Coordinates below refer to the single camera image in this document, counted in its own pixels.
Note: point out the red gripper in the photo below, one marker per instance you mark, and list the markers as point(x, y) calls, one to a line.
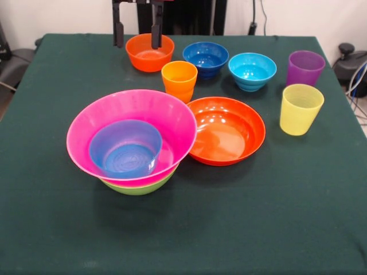
point(169, 0)

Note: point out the orange plastic cup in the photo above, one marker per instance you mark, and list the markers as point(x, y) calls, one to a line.
point(185, 97)
point(179, 77)

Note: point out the large pink plastic bowl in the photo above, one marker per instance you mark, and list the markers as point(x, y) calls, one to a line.
point(172, 120)

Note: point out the light blue translucent bowl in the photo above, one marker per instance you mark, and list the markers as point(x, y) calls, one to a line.
point(126, 160)

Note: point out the orange translucent bowl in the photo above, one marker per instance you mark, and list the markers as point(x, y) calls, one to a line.
point(143, 61)

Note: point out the dark blue ribbed bowl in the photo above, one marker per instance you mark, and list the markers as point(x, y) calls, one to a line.
point(205, 60)

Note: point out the cyan ribbed bowl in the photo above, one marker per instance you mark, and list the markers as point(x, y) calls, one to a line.
point(252, 71)

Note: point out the dark grey chair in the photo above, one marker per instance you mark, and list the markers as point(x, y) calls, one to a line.
point(15, 66)

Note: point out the red-orange shallow bowl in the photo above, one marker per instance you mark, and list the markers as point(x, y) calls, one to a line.
point(229, 134)

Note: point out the green plastic bowl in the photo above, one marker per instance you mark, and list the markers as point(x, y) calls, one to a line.
point(137, 189)

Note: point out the purple plastic cup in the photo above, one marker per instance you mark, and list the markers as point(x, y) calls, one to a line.
point(305, 71)

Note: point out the yellow plastic cup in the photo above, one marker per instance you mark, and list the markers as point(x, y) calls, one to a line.
point(299, 114)

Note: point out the dark green table cloth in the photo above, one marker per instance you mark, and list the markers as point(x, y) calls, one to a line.
point(229, 215)

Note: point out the black floor device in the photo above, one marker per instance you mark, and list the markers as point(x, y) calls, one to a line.
point(349, 66)

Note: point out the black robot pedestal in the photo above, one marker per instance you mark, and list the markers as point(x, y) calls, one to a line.
point(195, 17)

